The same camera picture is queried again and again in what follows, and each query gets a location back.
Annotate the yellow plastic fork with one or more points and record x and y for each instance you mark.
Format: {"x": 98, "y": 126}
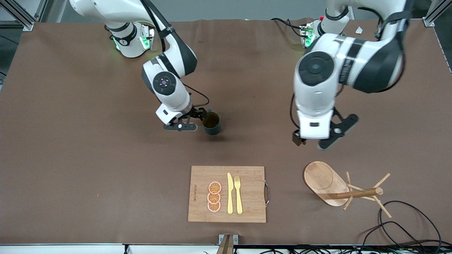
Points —
{"x": 238, "y": 197}

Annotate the dark teal ribbed cup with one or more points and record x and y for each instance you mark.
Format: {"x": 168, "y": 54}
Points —
{"x": 213, "y": 129}

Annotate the yellow plastic knife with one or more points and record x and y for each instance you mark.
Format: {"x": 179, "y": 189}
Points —
{"x": 230, "y": 197}

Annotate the aluminium frame profile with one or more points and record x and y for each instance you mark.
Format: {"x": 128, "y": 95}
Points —
{"x": 432, "y": 16}
{"x": 21, "y": 16}

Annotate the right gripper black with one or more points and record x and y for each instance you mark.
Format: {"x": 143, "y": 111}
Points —
{"x": 198, "y": 113}

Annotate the wooden slat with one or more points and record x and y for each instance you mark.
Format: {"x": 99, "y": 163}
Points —
{"x": 226, "y": 247}

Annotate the wooden mug tree stand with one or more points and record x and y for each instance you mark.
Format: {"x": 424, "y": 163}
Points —
{"x": 321, "y": 180}

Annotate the orange slice toy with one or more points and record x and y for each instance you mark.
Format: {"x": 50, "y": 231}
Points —
{"x": 214, "y": 207}
{"x": 213, "y": 198}
{"x": 214, "y": 187}

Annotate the small white paper tag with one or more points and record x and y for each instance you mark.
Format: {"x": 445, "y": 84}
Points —
{"x": 359, "y": 30}

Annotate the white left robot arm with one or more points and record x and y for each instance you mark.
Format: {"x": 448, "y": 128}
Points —
{"x": 317, "y": 95}

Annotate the metal edge bracket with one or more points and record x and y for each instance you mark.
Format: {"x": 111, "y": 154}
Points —
{"x": 221, "y": 239}

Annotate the brown table cover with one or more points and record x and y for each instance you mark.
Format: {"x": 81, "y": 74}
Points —
{"x": 106, "y": 158}

